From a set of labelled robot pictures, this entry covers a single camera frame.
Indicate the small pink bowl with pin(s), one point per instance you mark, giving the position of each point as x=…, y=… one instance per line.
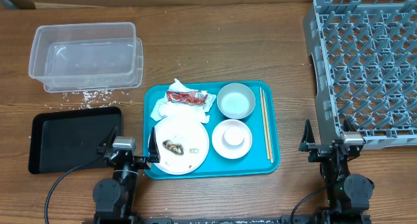
x=233, y=136

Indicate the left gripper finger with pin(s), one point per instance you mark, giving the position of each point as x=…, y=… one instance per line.
x=109, y=139
x=154, y=155

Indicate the large white plate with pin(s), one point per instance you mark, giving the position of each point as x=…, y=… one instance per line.
x=188, y=132

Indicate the black plastic tray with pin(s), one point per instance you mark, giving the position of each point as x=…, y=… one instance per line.
x=63, y=140

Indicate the clear plastic container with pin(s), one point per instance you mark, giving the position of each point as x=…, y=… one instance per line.
x=87, y=57

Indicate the red snack wrapper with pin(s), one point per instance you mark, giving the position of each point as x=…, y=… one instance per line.
x=190, y=97

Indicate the small white saucer plate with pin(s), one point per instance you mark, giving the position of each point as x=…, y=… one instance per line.
x=228, y=151

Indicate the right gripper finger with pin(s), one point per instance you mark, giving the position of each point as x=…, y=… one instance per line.
x=348, y=127
x=308, y=139

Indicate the grey dishwasher rack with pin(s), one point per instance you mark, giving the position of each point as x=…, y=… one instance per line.
x=364, y=56

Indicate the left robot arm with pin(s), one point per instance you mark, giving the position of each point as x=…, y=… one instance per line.
x=114, y=197

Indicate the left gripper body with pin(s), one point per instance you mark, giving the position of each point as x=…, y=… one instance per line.
x=142, y=163

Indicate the grey-white bowl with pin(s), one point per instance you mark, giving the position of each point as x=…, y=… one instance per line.
x=236, y=101

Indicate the teal serving tray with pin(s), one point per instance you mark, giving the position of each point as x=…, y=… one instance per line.
x=253, y=163

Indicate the brown food scrap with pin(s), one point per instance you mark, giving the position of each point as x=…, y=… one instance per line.
x=174, y=147

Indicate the scattered rice on table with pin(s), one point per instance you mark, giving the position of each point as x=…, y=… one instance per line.
x=78, y=100

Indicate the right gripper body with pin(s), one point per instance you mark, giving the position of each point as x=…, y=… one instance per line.
x=320, y=150

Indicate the wooden chopstick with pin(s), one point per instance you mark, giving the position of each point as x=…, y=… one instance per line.
x=264, y=123
x=267, y=126

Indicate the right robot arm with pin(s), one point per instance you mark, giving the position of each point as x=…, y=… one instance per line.
x=348, y=194

